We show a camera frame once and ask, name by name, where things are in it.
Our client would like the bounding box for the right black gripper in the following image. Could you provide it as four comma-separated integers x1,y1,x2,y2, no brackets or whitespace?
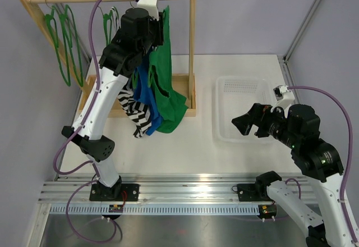
232,102,300,148

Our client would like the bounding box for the green tank top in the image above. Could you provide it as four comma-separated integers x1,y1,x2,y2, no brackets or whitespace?
148,6,188,134

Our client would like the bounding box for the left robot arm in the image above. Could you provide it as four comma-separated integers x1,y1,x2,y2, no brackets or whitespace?
62,7,164,202

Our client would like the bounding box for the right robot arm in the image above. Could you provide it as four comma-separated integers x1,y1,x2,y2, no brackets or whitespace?
232,103,358,246

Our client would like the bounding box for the green hanger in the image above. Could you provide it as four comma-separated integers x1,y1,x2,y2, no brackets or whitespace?
59,4,84,87
44,5,71,86
102,6,119,45

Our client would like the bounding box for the blue tank top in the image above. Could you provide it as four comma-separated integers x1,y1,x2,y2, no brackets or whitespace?
132,60,163,136

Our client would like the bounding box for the black white striped tank top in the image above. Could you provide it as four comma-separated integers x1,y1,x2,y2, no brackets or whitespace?
117,79,152,138

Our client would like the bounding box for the white plastic basket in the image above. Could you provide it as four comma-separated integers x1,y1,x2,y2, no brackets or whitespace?
214,76,275,144

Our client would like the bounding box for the wooden clothes rack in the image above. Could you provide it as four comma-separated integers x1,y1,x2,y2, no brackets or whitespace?
20,0,196,117

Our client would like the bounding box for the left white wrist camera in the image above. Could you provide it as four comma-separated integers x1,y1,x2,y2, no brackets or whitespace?
135,0,159,21

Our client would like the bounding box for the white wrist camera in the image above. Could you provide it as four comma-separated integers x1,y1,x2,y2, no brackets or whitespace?
135,0,159,21
271,85,295,112

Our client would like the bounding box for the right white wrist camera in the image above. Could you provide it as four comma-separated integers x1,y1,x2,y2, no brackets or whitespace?
271,85,295,112

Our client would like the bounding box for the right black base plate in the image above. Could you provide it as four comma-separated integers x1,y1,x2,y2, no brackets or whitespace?
231,184,274,203

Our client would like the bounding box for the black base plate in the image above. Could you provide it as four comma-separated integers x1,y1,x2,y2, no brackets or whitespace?
89,183,140,202
231,184,274,203

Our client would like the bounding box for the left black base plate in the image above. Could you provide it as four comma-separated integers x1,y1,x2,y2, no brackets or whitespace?
89,183,140,202

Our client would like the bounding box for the white slotted cable duct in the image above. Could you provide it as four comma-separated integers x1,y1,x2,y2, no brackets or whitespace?
50,203,259,216

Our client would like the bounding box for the aluminium mounting rail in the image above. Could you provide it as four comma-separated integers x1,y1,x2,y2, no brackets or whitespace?
38,173,315,204

